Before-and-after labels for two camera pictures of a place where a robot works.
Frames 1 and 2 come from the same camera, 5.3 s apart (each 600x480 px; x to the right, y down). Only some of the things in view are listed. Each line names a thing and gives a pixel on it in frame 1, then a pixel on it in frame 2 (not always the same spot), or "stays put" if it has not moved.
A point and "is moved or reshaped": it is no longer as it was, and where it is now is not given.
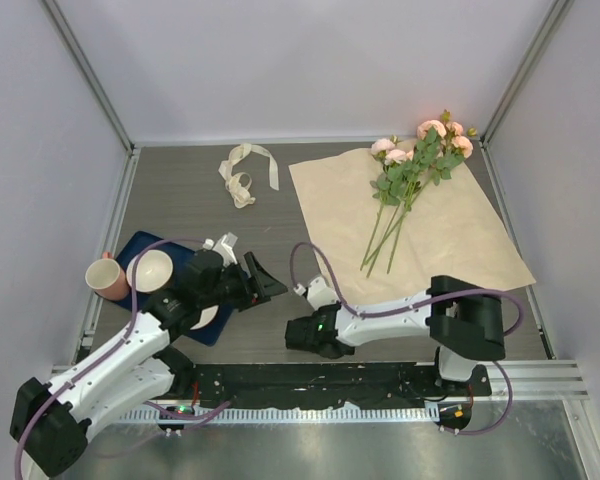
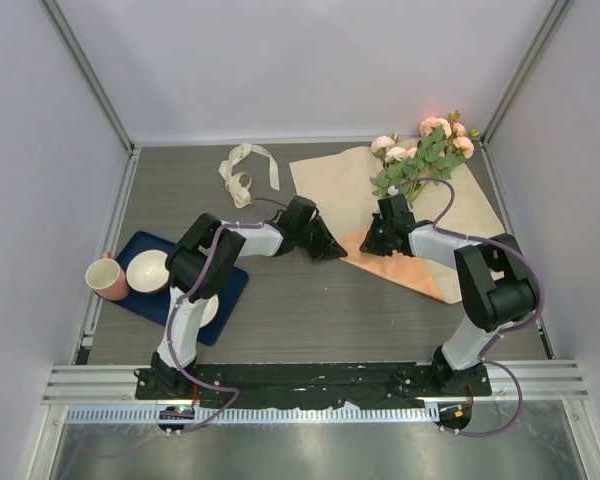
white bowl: [207, 316] stays put
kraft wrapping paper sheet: [461, 227] is moved or reshaped
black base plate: [395, 384] stays put
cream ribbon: [239, 184] stays put
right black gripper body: [341, 354] -> [388, 229]
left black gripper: [266, 284] -> [328, 247]
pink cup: [107, 278] stays put
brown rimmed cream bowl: [154, 270] stays put
